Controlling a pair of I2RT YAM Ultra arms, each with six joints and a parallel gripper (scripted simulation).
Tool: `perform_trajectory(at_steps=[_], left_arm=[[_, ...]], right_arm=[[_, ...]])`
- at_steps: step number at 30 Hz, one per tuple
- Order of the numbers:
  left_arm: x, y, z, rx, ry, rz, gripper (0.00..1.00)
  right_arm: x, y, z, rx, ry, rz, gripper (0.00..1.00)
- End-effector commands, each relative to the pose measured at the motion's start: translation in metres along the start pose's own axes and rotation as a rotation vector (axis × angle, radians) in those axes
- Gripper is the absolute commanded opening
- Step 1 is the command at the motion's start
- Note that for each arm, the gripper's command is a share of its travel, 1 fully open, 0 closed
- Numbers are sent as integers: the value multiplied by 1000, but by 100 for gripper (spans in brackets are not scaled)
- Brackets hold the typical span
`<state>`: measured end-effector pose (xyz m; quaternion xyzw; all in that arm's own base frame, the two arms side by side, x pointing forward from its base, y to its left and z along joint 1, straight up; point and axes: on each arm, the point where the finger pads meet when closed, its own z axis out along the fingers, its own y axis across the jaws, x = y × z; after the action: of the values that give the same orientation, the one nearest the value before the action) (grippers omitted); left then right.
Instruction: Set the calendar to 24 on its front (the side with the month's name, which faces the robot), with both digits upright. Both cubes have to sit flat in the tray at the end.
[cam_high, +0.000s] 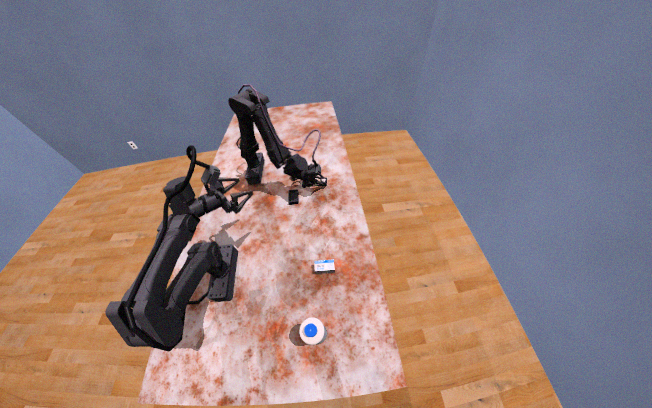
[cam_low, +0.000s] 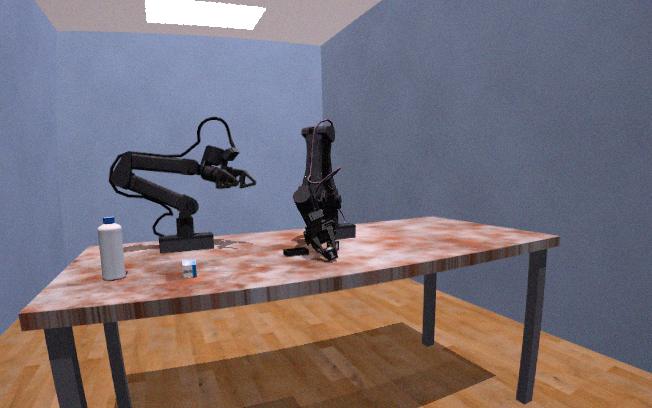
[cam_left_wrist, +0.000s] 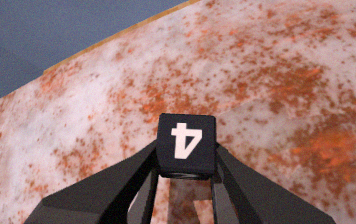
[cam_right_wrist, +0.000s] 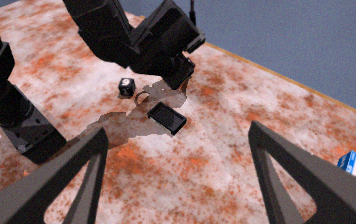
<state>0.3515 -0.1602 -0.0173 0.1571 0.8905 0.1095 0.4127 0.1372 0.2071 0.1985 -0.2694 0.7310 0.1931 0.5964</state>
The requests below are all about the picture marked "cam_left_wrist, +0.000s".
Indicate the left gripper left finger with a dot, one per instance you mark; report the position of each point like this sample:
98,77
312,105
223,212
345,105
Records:
105,197

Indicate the black cube with white number 4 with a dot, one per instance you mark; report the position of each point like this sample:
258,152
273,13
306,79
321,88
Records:
186,146

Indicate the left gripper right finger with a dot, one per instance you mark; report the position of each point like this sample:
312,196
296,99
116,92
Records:
257,199

